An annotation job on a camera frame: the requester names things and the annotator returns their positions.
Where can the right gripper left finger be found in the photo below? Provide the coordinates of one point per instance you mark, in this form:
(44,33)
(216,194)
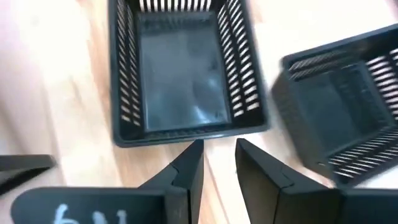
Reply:
(124,205)

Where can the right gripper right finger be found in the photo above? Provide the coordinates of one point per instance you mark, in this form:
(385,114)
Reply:
(295,205)

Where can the black slotted plastic basket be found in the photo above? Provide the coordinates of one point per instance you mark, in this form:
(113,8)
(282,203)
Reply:
(335,109)
(186,77)

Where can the thin black metal shelf frame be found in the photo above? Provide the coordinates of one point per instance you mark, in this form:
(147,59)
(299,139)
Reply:
(21,163)

